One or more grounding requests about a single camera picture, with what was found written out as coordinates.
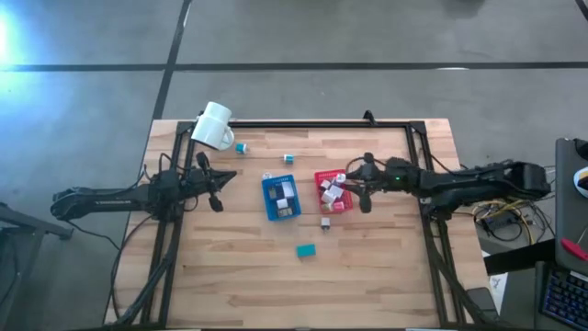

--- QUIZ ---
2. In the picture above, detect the dark grey side desk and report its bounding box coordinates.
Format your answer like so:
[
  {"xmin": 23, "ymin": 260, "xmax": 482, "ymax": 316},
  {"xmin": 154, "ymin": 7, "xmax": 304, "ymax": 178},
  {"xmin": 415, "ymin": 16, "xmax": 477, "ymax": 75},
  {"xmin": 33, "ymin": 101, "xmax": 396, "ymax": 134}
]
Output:
[{"xmin": 553, "ymin": 136, "xmax": 588, "ymax": 277}]

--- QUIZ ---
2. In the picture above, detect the white cylindrical spot lamp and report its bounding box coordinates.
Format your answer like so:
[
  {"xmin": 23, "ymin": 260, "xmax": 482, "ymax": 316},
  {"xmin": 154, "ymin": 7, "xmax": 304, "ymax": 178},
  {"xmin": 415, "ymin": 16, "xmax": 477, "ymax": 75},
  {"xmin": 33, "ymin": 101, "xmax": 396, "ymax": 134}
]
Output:
[{"xmin": 190, "ymin": 101, "xmax": 235, "ymax": 152}]

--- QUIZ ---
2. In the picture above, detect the grey metal stand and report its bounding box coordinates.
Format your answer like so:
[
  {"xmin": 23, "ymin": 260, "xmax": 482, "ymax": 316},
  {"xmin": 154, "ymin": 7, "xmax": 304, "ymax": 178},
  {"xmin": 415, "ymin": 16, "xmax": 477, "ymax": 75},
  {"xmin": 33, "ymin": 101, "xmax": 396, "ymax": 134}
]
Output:
[{"xmin": 0, "ymin": 200, "xmax": 74, "ymax": 331}]

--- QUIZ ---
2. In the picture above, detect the backlit keyboard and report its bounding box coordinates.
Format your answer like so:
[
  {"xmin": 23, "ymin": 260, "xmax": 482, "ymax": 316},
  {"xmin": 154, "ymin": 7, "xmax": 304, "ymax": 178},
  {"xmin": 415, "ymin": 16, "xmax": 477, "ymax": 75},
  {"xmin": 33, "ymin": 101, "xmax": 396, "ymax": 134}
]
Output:
[{"xmin": 540, "ymin": 262, "xmax": 588, "ymax": 331}]

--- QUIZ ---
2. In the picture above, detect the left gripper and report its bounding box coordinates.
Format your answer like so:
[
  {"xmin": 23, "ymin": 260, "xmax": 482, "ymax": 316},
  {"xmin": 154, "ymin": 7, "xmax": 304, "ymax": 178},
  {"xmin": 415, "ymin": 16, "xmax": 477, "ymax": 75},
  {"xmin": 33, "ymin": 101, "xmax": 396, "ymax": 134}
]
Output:
[{"xmin": 183, "ymin": 151, "xmax": 239, "ymax": 214}]

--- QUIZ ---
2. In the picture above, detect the red handled tool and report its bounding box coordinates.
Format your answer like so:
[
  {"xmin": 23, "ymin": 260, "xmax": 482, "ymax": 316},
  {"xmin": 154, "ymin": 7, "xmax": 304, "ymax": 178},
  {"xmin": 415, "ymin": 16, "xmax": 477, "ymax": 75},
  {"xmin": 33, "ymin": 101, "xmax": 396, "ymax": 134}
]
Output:
[{"xmin": 560, "ymin": 237, "xmax": 588, "ymax": 263}]

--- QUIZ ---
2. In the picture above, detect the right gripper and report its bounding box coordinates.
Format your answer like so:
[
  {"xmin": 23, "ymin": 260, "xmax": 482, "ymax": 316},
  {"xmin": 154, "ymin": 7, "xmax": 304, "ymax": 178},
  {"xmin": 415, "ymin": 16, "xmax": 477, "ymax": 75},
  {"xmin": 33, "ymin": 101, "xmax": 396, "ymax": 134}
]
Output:
[{"xmin": 345, "ymin": 152, "xmax": 392, "ymax": 215}]

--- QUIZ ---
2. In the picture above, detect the black desk crossbar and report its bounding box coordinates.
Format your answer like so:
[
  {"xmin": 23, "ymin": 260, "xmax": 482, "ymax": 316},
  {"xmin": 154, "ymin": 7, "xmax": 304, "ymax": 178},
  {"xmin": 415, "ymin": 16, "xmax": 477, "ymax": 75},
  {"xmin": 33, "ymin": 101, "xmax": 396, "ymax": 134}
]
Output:
[{"xmin": 482, "ymin": 238, "xmax": 557, "ymax": 277}]

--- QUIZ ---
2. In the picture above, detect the black aluminium table frame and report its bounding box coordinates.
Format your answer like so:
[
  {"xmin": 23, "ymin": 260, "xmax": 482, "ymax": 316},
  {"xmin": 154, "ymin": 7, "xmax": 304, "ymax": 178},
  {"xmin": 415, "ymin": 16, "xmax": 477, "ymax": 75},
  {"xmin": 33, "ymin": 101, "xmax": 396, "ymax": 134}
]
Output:
[{"xmin": 117, "ymin": 119, "xmax": 492, "ymax": 329}]

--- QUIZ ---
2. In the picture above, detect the blue plastic basket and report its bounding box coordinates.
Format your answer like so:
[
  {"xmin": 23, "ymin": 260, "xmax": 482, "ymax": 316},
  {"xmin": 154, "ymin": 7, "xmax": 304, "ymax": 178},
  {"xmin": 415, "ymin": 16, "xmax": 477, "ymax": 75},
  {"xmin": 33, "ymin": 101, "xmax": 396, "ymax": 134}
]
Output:
[{"xmin": 261, "ymin": 174, "xmax": 303, "ymax": 223}]

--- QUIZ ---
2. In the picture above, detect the floor cable bundle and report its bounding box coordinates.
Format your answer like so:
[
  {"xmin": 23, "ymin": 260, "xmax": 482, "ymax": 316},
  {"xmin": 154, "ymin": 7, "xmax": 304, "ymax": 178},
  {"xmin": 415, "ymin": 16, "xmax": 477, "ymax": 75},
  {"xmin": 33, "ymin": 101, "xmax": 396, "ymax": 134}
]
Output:
[{"xmin": 472, "ymin": 200, "xmax": 557, "ymax": 245}]

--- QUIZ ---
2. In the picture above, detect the white blue yellow object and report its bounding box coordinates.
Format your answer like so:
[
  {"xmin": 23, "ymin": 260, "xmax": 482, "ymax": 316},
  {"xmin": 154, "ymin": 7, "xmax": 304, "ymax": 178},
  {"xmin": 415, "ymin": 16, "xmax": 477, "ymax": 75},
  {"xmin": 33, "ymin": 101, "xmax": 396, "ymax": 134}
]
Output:
[{"xmin": 572, "ymin": 165, "xmax": 588, "ymax": 200}]

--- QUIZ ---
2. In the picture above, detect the red plastic basket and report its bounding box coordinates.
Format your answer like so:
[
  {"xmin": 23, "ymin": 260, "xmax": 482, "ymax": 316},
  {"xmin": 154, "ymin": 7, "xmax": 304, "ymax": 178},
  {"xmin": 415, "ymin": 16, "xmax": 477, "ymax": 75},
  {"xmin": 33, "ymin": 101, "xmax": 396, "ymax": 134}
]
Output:
[{"xmin": 313, "ymin": 168, "xmax": 355, "ymax": 215}]

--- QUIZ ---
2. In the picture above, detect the black flat pad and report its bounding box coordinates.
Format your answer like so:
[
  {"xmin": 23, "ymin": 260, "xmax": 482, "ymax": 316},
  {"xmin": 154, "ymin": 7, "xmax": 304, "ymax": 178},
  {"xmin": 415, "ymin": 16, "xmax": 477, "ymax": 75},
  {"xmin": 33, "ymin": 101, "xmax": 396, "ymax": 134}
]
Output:
[{"xmin": 464, "ymin": 286, "xmax": 501, "ymax": 323}]

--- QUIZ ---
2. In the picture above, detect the white paper sheet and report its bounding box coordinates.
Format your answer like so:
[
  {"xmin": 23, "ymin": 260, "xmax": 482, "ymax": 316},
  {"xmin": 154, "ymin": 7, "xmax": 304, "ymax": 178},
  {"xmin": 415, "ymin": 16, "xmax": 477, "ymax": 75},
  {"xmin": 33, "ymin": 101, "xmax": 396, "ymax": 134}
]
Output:
[{"xmin": 481, "ymin": 250, "xmax": 509, "ymax": 303}]

